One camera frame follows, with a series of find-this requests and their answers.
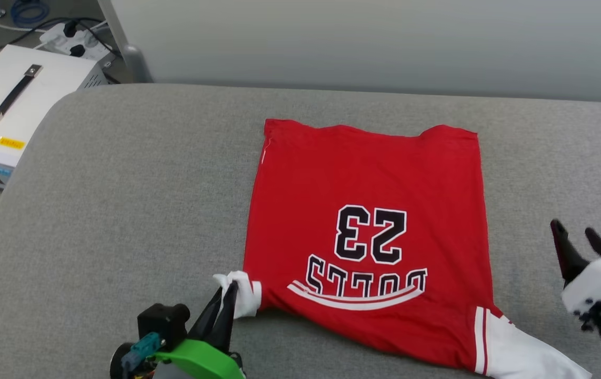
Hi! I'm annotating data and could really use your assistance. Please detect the white partition panel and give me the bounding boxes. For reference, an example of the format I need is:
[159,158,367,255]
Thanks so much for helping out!
[98,0,601,104]

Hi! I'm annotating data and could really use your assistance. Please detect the black power cable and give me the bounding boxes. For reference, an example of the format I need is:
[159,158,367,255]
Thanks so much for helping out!
[0,17,122,59]

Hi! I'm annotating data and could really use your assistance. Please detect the black box carry handle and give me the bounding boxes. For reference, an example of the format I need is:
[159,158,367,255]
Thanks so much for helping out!
[0,64,43,128]

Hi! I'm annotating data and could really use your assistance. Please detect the white equipment box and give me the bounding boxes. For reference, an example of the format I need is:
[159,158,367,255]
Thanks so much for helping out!
[0,45,109,189]

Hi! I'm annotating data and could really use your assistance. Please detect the blue coiled cable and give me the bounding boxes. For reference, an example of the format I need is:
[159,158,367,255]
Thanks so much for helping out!
[10,0,50,24]

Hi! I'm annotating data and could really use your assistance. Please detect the red basketball jersey white sleeves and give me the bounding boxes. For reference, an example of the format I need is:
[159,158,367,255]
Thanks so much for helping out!
[212,118,593,379]

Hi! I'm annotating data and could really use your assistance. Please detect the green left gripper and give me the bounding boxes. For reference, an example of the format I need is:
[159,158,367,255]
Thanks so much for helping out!
[153,282,246,379]

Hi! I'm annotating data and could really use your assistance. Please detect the white power strip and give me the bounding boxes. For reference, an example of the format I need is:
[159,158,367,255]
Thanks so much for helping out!
[39,21,113,62]

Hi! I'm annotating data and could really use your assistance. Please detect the left arm cable teal connector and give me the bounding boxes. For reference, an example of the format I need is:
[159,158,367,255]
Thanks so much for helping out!
[121,332,162,372]

